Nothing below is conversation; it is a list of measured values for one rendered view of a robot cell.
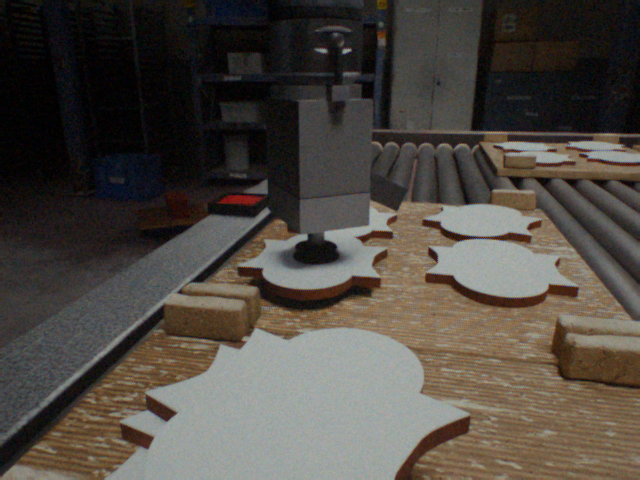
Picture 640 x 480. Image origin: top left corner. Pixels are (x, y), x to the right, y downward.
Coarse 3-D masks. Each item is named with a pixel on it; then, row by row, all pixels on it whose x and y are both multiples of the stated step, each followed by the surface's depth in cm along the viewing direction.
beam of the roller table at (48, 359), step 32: (256, 192) 88; (224, 224) 69; (256, 224) 70; (160, 256) 57; (192, 256) 57; (224, 256) 59; (96, 288) 49; (128, 288) 49; (160, 288) 49; (64, 320) 42; (96, 320) 42; (128, 320) 42; (160, 320) 45; (0, 352) 38; (32, 352) 38; (64, 352) 38; (96, 352) 38; (0, 384) 34; (32, 384) 34; (64, 384) 34; (0, 416) 31; (32, 416) 31; (0, 448) 29
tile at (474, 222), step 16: (448, 208) 65; (464, 208) 65; (480, 208) 65; (496, 208) 65; (432, 224) 60; (448, 224) 58; (464, 224) 58; (480, 224) 58; (496, 224) 58; (512, 224) 58; (528, 224) 59; (464, 240) 55; (496, 240) 55; (512, 240) 56; (528, 240) 55
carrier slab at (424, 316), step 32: (416, 224) 62; (544, 224) 62; (256, 256) 51; (416, 256) 51; (576, 256) 51; (352, 288) 44; (384, 288) 44; (416, 288) 44; (448, 288) 44; (288, 320) 38; (320, 320) 38; (352, 320) 38; (384, 320) 38; (416, 320) 38; (448, 320) 38; (480, 320) 38; (512, 320) 38; (544, 320) 38; (448, 352) 34; (480, 352) 34; (512, 352) 34; (544, 352) 34
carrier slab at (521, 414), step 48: (288, 336) 36; (144, 384) 30; (432, 384) 30; (480, 384) 30; (528, 384) 30; (576, 384) 30; (96, 432) 26; (480, 432) 26; (528, 432) 26; (576, 432) 26; (624, 432) 26
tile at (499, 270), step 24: (480, 240) 53; (456, 264) 46; (480, 264) 46; (504, 264) 46; (528, 264) 46; (552, 264) 46; (456, 288) 43; (480, 288) 41; (504, 288) 41; (528, 288) 41; (552, 288) 42; (576, 288) 42
